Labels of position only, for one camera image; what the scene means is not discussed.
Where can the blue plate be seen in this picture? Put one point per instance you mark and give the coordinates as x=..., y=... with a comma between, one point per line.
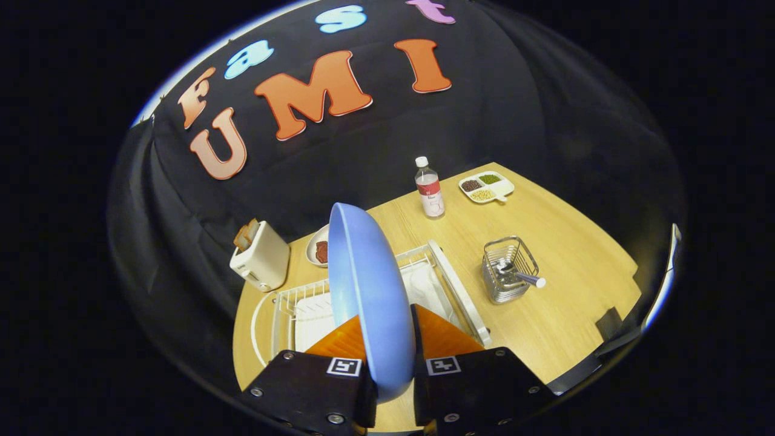
x=369, y=290

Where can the cream toaster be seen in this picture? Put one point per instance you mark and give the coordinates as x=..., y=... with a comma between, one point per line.
x=263, y=260

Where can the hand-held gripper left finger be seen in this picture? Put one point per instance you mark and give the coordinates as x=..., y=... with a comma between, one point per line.
x=303, y=387

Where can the beige oval dish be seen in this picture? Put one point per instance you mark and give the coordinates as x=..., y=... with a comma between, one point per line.
x=312, y=248

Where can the white divided tray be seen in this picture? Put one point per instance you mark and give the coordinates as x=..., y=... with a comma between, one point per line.
x=504, y=189

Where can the pile of green beans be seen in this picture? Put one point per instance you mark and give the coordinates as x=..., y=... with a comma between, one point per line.
x=489, y=178

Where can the metal spoon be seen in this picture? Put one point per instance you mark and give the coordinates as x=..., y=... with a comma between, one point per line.
x=533, y=280

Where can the pile of red beans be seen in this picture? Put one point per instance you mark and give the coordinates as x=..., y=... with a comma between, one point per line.
x=471, y=185

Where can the pile of yellow beans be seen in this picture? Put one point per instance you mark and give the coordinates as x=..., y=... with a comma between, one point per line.
x=482, y=194

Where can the toast slice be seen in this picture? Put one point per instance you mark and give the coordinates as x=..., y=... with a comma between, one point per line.
x=252, y=229
x=241, y=238

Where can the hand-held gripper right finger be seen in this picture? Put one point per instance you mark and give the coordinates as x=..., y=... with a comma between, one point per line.
x=478, y=387

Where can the clear bottle with red label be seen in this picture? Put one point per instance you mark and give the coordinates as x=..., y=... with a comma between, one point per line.
x=430, y=194

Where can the brown meat piece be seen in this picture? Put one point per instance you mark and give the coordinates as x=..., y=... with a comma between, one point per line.
x=321, y=252

